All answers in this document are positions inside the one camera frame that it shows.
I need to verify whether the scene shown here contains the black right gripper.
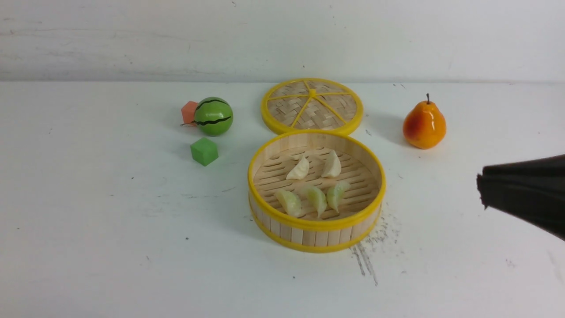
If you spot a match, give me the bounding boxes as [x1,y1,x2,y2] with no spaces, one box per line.
[476,155,565,240]

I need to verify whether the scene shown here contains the pale green dumpling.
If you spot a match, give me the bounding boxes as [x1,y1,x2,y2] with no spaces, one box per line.
[326,181,351,215]
[275,189,305,219]
[302,185,328,219]

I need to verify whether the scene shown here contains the white dumpling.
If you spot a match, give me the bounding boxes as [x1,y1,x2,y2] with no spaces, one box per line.
[321,150,342,178]
[285,155,309,180]

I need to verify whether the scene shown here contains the yellow bamboo steamer tray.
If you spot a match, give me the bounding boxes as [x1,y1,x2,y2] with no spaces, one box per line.
[247,129,387,252]

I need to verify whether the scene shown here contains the yellow bamboo steamer lid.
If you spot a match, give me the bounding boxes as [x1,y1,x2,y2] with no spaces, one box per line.
[260,78,364,135]

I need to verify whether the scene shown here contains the orange toy pear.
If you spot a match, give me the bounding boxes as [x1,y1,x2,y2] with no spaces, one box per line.
[402,93,447,149]

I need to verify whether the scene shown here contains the green toy watermelon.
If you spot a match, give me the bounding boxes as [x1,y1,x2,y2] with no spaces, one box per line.
[194,97,234,136]

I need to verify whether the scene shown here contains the green cube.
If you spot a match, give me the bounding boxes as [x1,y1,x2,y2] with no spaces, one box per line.
[190,137,219,167]

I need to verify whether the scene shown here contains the orange red cube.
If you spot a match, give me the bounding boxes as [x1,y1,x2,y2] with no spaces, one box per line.
[181,101,199,126]

